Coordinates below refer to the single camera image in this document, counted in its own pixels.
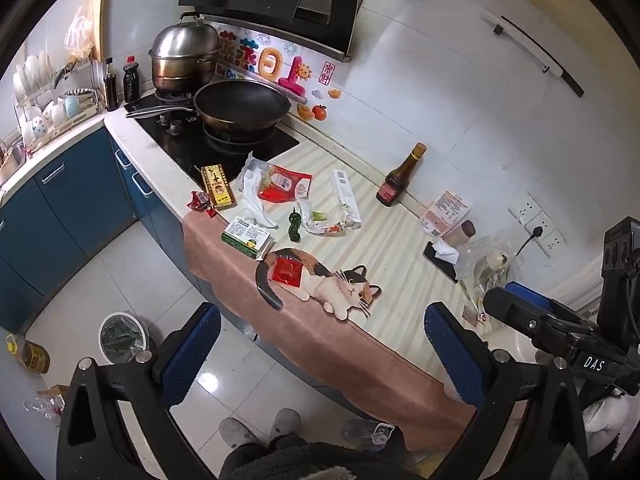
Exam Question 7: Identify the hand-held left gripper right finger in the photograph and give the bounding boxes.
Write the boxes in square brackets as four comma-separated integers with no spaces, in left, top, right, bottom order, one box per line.
[424,302,593,480]

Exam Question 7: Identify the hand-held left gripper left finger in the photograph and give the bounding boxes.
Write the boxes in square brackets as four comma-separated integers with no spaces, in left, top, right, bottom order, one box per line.
[56,302,222,480]

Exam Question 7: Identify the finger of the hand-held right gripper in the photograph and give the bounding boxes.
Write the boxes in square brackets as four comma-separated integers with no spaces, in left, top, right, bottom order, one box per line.
[482,287,576,356]
[504,281,601,328]

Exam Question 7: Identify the red and white noodle packet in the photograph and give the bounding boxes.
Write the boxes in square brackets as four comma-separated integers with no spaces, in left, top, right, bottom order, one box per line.
[257,161,313,203]

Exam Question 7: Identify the white trash can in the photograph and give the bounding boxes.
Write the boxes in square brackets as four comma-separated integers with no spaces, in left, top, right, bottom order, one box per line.
[99,311,149,365]

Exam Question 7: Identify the clear plastic bag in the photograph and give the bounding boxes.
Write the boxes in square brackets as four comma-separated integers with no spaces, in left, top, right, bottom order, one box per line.
[457,235,523,306]

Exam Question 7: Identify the black phone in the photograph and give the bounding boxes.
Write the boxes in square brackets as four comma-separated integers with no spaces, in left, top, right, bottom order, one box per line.
[422,241,460,284]

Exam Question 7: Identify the white tissue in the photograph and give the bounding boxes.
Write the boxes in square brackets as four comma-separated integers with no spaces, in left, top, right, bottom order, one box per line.
[431,240,460,265]

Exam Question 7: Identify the brown capped jar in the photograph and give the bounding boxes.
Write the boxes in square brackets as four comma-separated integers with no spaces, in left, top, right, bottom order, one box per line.
[442,220,476,248]

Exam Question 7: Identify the grey slipper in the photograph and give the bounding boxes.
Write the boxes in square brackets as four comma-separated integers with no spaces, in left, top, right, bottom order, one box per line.
[270,408,302,443]
[219,417,258,450]

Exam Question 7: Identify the pink pouch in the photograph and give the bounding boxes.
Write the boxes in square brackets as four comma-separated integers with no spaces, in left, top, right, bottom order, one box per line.
[419,190,473,237]

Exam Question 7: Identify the clear plastic container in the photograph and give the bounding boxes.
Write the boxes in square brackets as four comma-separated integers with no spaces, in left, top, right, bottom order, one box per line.
[341,419,396,448]

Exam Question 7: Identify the red sachet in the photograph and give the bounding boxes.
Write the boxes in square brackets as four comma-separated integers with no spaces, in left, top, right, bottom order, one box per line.
[270,253,307,288]

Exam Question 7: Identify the green and white box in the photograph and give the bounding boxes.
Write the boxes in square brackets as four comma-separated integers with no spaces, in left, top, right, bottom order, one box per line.
[222,216,275,261]

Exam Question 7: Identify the cat printed striped mat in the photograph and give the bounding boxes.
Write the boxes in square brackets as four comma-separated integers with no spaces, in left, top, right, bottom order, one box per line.
[182,147,478,453]

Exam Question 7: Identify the cardboard piece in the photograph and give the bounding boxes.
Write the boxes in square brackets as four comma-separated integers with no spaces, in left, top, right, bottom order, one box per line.
[37,384,71,403]

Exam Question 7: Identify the blue kitchen cabinet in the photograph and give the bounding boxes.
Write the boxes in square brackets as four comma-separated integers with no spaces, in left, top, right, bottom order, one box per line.
[0,127,138,321]
[111,137,261,341]

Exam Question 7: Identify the person's legs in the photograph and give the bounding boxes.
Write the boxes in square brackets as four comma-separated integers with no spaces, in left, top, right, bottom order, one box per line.
[218,435,416,480]

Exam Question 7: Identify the red candy wrapper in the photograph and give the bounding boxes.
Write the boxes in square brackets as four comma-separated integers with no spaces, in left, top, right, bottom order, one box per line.
[187,190,218,218]

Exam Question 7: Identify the crushed clear plastic bottle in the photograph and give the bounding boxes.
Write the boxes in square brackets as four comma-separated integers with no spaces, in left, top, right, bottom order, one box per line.
[24,394,63,421]

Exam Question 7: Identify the yellow oil bottle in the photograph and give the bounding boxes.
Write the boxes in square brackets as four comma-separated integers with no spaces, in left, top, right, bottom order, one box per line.
[6,333,51,374]

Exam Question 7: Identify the brown sauce bottle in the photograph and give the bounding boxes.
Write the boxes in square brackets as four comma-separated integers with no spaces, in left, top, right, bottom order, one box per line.
[376,142,428,207]

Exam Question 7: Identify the white plastic wrapper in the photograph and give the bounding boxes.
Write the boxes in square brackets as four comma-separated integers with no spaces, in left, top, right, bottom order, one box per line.
[239,152,278,228]

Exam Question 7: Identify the yellow box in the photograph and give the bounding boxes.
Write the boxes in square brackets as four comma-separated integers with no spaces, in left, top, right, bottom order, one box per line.
[201,162,236,210]

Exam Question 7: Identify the clear colourful wrapper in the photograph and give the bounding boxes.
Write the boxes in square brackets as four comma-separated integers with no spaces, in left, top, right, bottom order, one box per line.
[296,199,351,237]

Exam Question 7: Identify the black gas stove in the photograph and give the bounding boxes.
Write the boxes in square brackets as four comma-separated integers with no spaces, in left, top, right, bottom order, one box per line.
[123,87,301,188]

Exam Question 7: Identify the black wok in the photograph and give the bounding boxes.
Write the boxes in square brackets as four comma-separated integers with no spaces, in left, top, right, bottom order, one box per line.
[125,81,292,136]

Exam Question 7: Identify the metal dish rack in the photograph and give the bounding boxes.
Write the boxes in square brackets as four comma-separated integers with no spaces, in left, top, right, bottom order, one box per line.
[12,50,106,153]

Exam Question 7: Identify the tall dark sauce bottle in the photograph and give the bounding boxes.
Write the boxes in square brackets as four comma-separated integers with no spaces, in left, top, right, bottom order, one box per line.
[103,57,121,112]

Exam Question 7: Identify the white mugs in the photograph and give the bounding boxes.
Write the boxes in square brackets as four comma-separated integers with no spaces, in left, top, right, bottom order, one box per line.
[22,102,66,143]

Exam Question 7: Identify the blue patterned bowl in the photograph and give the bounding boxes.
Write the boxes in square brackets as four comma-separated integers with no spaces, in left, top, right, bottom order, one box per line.
[64,89,97,116]

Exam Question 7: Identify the red capped dark bottle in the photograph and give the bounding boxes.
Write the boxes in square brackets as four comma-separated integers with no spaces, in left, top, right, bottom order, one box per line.
[123,56,141,104]

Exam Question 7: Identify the steel steamer pot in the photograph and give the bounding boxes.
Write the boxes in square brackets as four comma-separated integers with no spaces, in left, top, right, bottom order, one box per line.
[148,12,223,93]

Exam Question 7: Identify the stack of white plates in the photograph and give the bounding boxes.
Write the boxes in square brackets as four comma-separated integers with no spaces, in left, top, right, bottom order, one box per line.
[12,50,53,101]

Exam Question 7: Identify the hanging clear plastic bags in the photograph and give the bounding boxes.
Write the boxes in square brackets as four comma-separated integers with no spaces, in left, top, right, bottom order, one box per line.
[64,5,96,58]

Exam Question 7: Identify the wooden cutting board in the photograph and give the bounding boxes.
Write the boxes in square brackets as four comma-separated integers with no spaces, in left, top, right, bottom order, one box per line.
[86,0,110,63]

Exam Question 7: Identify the white wall socket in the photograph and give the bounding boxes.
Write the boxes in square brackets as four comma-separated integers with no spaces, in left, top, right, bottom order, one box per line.
[508,195,543,225]
[530,212,566,256]

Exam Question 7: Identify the black plug with cable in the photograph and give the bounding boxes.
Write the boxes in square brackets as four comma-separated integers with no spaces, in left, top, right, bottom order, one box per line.
[515,226,545,258]

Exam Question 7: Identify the wall hook rail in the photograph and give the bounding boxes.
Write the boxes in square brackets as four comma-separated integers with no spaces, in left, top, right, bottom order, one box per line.
[480,8,585,98]

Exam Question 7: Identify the festive character wall sticker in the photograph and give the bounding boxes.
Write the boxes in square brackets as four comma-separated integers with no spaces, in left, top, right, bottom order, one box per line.
[215,30,313,98]

